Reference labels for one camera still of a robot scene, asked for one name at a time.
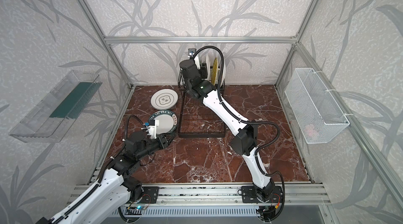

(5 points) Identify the white plate green lettered rim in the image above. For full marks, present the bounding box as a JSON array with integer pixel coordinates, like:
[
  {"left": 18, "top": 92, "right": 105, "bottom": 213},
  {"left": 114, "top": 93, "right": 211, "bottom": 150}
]
[{"left": 149, "top": 110, "right": 177, "bottom": 135}]

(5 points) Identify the yellow green woven plate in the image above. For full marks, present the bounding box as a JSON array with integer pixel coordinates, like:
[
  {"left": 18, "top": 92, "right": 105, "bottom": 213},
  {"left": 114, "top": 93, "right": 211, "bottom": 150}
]
[{"left": 211, "top": 57, "right": 218, "bottom": 85}]

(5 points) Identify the large white orange sunburst plate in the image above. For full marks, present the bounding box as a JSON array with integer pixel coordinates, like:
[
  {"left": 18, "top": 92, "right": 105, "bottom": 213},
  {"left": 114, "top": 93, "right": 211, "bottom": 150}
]
[{"left": 206, "top": 55, "right": 211, "bottom": 80}]

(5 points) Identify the mint green flower plate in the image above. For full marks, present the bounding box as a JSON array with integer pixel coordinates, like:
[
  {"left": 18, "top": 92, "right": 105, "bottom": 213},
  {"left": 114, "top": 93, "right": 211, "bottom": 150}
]
[{"left": 198, "top": 54, "right": 207, "bottom": 79}]

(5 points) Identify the small white orange sunburst plate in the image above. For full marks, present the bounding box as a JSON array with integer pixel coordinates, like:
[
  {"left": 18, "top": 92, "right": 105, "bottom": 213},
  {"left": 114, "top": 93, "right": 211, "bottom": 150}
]
[{"left": 220, "top": 64, "right": 226, "bottom": 87}]

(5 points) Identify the white plate grey flower outline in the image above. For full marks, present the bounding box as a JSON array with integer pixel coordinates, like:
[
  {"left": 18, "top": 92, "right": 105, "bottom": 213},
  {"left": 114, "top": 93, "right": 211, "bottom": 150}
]
[{"left": 151, "top": 89, "right": 178, "bottom": 110}]

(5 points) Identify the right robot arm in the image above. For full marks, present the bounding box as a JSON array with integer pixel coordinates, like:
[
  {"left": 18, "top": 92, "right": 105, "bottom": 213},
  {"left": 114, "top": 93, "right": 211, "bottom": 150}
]
[{"left": 179, "top": 46, "right": 284, "bottom": 203}]

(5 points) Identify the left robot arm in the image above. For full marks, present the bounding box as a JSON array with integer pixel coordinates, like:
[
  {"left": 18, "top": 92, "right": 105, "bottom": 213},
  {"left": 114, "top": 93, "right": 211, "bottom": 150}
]
[{"left": 38, "top": 119, "right": 177, "bottom": 224}]

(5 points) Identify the pink object in basket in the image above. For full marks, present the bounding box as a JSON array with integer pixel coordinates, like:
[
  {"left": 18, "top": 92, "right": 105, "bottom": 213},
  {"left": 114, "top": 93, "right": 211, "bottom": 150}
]
[{"left": 304, "top": 124, "right": 319, "bottom": 141}]

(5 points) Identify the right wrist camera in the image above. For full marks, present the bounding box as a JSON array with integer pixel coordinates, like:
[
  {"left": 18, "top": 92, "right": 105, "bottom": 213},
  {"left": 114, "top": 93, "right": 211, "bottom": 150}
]
[{"left": 188, "top": 48, "right": 200, "bottom": 69}]

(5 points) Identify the black wire dish rack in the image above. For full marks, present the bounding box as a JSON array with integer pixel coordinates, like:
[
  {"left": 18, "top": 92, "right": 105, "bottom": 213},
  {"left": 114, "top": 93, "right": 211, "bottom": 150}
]
[{"left": 177, "top": 74, "right": 226, "bottom": 139}]

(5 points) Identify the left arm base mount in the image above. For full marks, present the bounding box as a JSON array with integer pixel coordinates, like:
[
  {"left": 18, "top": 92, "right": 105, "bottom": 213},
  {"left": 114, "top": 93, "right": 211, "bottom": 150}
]
[{"left": 130, "top": 186, "right": 160, "bottom": 204}]

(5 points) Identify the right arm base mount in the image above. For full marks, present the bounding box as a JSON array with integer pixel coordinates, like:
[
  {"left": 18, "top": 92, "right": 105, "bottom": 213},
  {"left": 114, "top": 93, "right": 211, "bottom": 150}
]
[{"left": 237, "top": 186, "right": 283, "bottom": 205}]

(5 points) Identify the clear plastic wall bin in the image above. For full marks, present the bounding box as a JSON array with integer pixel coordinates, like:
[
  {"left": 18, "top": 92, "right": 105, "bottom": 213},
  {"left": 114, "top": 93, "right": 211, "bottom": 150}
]
[{"left": 9, "top": 70, "right": 102, "bottom": 143}]

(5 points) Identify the white wire mesh basket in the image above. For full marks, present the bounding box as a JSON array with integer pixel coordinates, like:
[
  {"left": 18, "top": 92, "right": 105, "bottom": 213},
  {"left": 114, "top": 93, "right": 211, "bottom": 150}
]
[{"left": 285, "top": 68, "right": 350, "bottom": 144}]

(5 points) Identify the aluminium front rail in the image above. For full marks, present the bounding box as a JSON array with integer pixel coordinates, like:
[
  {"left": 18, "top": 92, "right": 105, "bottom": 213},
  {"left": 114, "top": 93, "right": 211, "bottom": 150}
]
[{"left": 65, "top": 182, "right": 331, "bottom": 207}]

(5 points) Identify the aluminium cage frame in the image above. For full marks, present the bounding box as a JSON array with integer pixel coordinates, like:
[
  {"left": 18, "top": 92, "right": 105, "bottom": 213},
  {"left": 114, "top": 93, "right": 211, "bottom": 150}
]
[{"left": 76, "top": 0, "right": 403, "bottom": 207}]

